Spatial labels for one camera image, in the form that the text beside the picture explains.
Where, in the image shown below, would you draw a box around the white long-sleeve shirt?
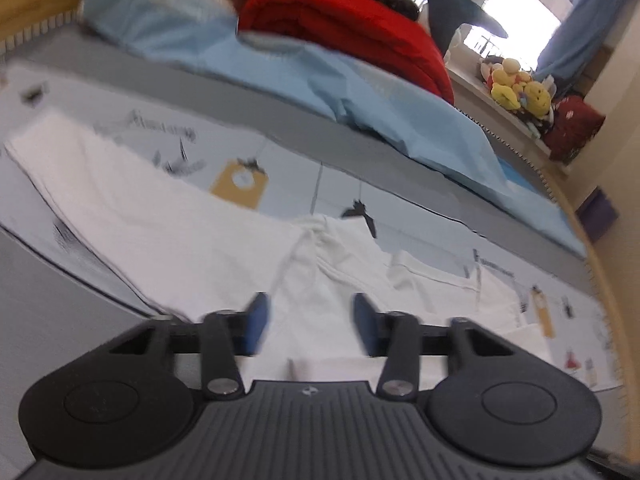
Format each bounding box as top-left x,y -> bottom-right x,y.
6,110 -> 550,382

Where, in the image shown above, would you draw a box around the purple box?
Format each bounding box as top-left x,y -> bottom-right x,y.
576,186 -> 620,244

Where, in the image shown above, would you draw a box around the grey printed bed sheet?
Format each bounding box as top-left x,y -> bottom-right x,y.
1,26 -> 630,452

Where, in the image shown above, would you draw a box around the light blue duvet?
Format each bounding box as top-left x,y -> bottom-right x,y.
82,0 -> 586,257

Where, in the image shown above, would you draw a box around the yellow plush toys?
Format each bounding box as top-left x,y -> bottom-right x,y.
478,56 -> 556,122

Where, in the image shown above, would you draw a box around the blue curtain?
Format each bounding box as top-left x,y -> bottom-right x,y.
534,0 -> 628,89

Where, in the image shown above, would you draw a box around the dark teal shark plush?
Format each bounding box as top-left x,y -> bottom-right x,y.
427,0 -> 509,55

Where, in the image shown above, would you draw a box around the red folded blanket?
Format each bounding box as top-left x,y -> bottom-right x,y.
239,0 -> 454,104

